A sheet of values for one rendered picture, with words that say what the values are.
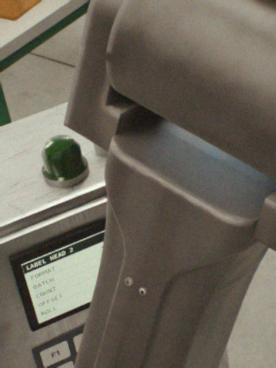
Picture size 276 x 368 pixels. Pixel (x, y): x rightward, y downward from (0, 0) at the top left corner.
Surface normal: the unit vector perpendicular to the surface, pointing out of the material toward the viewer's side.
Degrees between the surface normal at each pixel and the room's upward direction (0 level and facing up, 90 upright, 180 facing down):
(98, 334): 74
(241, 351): 0
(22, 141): 0
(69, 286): 90
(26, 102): 0
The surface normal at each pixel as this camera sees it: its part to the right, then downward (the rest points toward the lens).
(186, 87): -0.59, 0.40
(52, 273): 0.42, 0.51
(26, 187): -0.14, -0.78
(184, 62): -0.54, 0.22
